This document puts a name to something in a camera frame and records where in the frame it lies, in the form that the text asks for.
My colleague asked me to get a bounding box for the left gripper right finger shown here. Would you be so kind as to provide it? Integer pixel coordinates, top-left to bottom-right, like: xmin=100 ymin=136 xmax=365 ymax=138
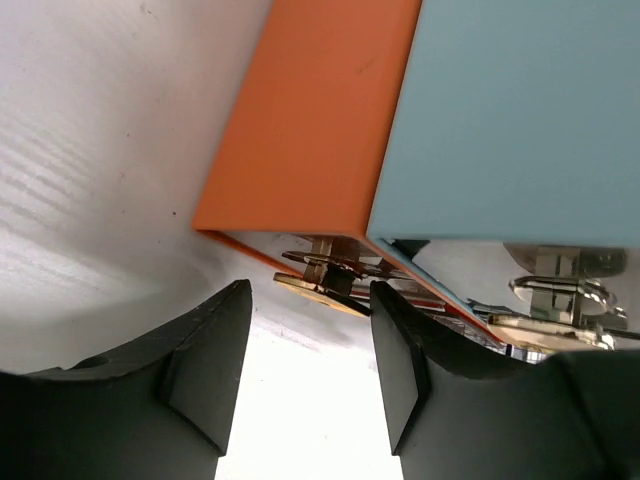
xmin=370 ymin=281 xmax=639 ymax=479

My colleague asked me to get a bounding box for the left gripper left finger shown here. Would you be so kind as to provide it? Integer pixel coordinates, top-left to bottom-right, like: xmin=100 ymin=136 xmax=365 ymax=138
xmin=1 ymin=280 xmax=253 ymax=479

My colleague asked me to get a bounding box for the teal mini drawer chest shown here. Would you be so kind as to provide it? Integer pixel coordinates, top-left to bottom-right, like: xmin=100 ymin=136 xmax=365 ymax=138
xmin=193 ymin=1 xmax=639 ymax=353

